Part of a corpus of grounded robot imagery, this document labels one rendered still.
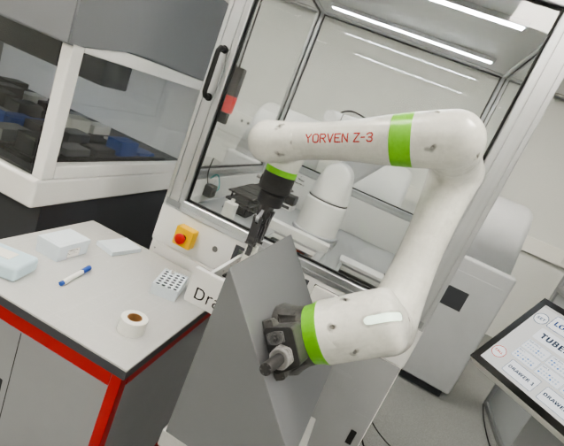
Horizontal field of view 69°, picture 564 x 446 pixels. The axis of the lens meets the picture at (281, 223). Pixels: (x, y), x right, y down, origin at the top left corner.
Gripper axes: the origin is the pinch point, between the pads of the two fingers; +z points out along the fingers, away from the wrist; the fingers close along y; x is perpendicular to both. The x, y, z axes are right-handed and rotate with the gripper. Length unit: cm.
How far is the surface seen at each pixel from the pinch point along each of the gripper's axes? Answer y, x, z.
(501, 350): -16, 80, -1
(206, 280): 10.8, -6.2, 8.8
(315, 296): -18.4, 22.3, 10.6
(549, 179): -335, 162, -69
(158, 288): 7.1, -21.2, 21.0
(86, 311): 29.8, -27.9, 23.1
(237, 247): -20.2, -10.2, 8.0
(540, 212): -335, 170, -37
